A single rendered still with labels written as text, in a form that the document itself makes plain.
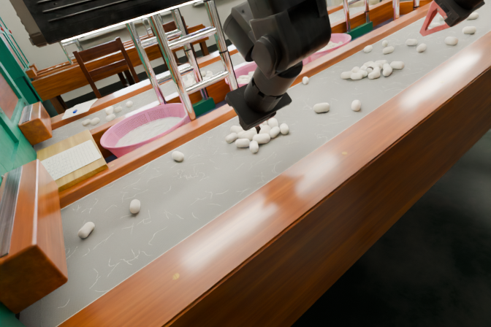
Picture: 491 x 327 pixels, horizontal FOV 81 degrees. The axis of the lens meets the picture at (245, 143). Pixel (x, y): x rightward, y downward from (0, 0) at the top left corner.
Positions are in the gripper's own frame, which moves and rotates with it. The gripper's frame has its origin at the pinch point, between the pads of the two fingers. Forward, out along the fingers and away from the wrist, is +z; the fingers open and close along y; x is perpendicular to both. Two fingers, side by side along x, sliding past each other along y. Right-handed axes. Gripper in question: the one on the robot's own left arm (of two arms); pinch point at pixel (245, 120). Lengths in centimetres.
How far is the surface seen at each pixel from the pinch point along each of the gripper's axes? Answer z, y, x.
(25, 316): 1.4, 43.5, 9.5
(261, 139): 4.3, -2.7, 4.0
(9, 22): 345, 52, -380
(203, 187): 4.1, 13.2, 6.6
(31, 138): 44, 41, -37
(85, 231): 7.4, 33.8, 2.2
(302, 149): -1.2, -6.2, 10.8
